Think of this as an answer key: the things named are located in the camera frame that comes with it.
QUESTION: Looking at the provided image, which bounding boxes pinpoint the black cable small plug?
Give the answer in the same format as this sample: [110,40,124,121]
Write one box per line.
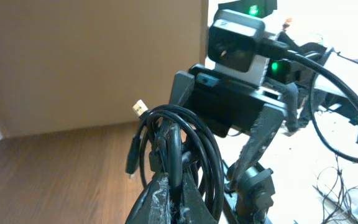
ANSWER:
[125,99,204,206]

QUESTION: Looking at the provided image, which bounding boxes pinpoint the loose floor cables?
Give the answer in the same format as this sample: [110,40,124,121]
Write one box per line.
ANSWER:
[312,155,358,224]

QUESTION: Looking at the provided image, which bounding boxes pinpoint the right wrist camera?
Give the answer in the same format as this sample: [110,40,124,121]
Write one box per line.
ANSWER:
[208,9,282,87]

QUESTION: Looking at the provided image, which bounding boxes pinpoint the black USB cable blue plug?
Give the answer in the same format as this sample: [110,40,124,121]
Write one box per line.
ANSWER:
[126,103,224,223]

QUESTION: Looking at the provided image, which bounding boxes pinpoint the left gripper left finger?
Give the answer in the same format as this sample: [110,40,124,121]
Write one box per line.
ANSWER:
[126,173,172,224]

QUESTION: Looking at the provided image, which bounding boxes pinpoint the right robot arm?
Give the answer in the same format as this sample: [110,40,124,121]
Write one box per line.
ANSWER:
[170,1,358,223]

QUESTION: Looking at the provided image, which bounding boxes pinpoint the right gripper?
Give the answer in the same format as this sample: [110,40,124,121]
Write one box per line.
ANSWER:
[168,64,287,191]

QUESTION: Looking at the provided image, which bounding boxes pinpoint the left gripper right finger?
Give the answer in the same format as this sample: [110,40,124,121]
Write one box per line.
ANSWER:
[178,174,217,224]

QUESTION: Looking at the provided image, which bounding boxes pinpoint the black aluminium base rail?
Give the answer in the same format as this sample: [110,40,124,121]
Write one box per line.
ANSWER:
[221,160,273,224]

